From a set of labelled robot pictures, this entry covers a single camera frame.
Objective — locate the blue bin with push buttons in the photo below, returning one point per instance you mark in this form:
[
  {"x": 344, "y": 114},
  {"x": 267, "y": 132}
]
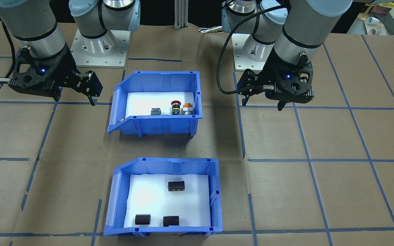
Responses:
[{"x": 162, "y": 124}]

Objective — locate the blue bin with batteries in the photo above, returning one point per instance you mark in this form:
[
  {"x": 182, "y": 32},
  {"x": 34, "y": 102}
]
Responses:
[{"x": 162, "y": 165}]

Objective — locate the yellow red box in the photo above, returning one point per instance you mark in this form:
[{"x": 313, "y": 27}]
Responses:
[{"x": 385, "y": 6}]

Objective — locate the long black cylinder battery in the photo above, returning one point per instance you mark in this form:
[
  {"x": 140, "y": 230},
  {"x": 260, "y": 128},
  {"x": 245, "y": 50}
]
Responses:
[{"x": 176, "y": 186}]

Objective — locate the short black cylinder battery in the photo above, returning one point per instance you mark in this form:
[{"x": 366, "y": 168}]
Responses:
[
  {"x": 142, "y": 219},
  {"x": 171, "y": 220}
]

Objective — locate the silver metal rod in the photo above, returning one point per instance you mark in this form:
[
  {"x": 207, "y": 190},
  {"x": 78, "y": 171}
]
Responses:
[{"x": 210, "y": 30}]

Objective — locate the red mushroom emergency stop button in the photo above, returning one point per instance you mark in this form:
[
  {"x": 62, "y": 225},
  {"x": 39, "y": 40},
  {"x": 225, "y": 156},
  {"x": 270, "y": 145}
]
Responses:
[{"x": 175, "y": 108}]

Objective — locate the wooden stand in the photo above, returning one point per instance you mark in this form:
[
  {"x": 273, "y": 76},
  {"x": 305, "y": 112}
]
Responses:
[{"x": 364, "y": 15}]

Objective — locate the pink white cup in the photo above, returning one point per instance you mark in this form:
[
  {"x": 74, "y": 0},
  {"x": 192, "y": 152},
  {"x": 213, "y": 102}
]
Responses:
[{"x": 373, "y": 31}]

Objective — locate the black objects in bin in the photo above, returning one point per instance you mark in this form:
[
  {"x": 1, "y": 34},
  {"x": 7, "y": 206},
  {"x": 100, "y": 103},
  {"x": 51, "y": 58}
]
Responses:
[{"x": 156, "y": 201}]

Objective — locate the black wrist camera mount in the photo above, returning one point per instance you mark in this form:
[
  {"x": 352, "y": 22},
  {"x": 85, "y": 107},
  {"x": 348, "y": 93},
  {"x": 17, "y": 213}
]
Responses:
[
  {"x": 33, "y": 85},
  {"x": 296, "y": 94}
]

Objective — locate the white square base plate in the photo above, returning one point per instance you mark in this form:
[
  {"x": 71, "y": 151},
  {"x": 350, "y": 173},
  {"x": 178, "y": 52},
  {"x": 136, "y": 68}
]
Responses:
[
  {"x": 115, "y": 58},
  {"x": 241, "y": 61}
]

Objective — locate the orange push button switch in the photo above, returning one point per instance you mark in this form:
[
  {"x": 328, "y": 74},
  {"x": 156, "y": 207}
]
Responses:
[{"x": 188, "y": 106}]

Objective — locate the aluminium frame post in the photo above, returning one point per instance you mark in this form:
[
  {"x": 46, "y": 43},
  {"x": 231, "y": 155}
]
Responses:
[{"x": 181, "y": 15}]

